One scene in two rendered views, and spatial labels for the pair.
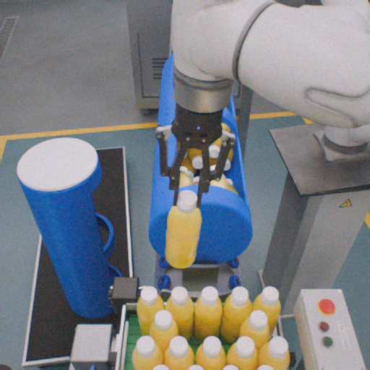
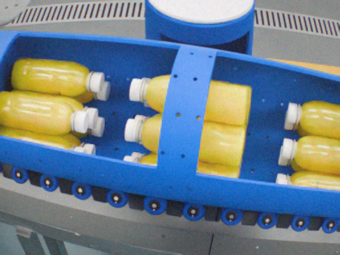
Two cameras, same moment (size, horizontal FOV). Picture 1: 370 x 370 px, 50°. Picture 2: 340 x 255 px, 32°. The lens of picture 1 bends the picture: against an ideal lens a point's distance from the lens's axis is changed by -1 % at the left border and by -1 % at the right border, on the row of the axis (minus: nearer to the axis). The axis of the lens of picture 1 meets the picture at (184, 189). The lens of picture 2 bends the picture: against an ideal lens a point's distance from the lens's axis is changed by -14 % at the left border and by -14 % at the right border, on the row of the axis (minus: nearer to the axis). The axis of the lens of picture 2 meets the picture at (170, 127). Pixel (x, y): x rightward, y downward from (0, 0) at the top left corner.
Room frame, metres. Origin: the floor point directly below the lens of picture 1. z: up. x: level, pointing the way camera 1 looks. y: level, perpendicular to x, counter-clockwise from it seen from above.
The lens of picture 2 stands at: (1.23, -0.83, 2.04)
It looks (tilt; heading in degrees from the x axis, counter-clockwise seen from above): 51 degrees down; 101
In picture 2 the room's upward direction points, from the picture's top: straight up
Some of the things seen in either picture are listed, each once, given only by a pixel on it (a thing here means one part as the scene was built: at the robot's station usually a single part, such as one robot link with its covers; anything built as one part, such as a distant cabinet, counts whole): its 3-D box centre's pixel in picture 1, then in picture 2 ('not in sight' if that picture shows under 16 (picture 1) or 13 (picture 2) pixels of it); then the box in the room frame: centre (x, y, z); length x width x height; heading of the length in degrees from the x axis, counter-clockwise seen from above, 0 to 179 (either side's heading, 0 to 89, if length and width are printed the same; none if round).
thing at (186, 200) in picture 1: (186, 201); not in sight; (0.54, -0.01, 1.39); 0.04 x 0.04 x 0.02
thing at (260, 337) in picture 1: (252, 339); not in sight; (0.44, -0.17, 0.99); 0.07 x 0.07 x 0.19
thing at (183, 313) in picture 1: (179, 315); not in sight; (0.50, 0.01, 0.99); 0.07 x 0.07 x 0.19
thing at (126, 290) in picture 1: (128, 297); not in sight; (0.58, 0.16, 0.95); 0.10 x 0.07 x 0.10; 90
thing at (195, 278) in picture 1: (199, 276); not in sight; (0.62, -0.04, 0.99); 0.10 x 0.02 x 0.12; 90
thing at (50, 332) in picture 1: (87, 238); not in sight; (1.47, 0.58, 0.07); 1.50 x 0.52 x 0.15; 8
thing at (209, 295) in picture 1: (209, 295); not in sight; (0.50, -0.06, 1.09); 0.04 x 0.04 x 0.02
